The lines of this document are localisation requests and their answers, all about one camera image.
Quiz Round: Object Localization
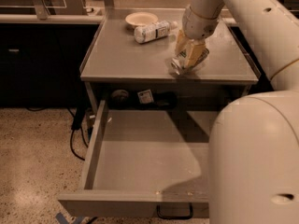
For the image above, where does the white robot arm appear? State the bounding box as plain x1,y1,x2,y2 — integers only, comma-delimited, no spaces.
176,0,299,224

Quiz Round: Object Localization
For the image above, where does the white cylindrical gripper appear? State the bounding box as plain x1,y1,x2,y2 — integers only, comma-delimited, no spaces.
175,6,218,69

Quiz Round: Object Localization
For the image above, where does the green white 7up can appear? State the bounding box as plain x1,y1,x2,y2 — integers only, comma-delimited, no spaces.
171,49,209,75

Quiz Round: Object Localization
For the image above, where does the clear plastic water bottle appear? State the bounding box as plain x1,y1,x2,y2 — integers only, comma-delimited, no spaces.
134,21,178,44

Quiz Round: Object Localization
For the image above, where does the white horizontal rail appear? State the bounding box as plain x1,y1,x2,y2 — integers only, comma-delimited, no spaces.
0,14,104,24

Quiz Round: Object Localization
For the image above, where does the blue tape strip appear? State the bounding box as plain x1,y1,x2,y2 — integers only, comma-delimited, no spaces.
55,213,84,224

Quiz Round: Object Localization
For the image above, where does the dark lower cabinet left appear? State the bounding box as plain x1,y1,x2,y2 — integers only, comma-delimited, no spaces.
0,23,97,107

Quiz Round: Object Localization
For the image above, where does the white labelled tag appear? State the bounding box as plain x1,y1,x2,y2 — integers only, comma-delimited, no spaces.
137,90,154,105

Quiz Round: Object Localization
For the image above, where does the black cable on floor left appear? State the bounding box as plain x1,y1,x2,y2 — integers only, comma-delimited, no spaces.
66,107,92,161

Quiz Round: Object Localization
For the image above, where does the grey open drawer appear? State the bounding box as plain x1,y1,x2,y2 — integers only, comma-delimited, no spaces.
58,102,217,217

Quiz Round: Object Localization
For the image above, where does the round grey device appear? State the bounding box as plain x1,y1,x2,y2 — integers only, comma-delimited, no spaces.
110,90,129,105

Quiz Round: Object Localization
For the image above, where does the white ceramic bowl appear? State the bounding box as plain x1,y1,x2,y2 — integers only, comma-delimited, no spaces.
125,12,158,28

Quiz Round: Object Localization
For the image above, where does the black power adapter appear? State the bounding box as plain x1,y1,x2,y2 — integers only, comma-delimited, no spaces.
71,107,85,131

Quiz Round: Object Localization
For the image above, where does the black drawer handle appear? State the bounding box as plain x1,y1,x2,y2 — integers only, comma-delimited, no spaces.
156,204,193,220

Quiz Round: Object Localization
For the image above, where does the grey counter cabinet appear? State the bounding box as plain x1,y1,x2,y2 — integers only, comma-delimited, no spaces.
81,9,260,109

